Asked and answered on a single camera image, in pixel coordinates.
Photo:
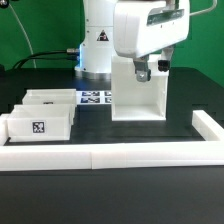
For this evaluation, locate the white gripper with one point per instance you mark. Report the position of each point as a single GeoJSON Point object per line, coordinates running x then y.
{"type": "Point", "coordinates": [144, 27]}

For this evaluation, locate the white drawer cabinet frame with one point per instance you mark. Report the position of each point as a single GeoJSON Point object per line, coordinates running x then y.
{"type": "Point", "coordinates": [138, 101]}

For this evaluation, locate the white front drawer box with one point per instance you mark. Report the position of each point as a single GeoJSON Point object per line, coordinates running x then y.
{"type": "Point", "coordinates": [44, 122]}

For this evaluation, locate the white drawer box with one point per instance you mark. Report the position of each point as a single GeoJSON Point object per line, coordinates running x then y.
{"type": "Point", "coordinates": [44, 122]}
{"type": "Point", "coordinates": [50, 96]}

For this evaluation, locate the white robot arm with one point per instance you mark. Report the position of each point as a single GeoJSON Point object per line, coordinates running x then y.
{"type": "Point", "coordinates": [97, 49]}

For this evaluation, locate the white rear drawer box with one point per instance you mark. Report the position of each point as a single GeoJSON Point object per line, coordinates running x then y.
{"type": "Point", "coordinates": [50, 96]}

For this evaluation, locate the white marker tag sheet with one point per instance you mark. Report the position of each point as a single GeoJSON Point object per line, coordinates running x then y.
{"type": "Point", "coordinates": [95, 97]}

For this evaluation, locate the white U-shaped fence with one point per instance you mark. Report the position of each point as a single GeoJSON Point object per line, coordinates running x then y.
{"type": "Point", "coordinates": [207, 152]}

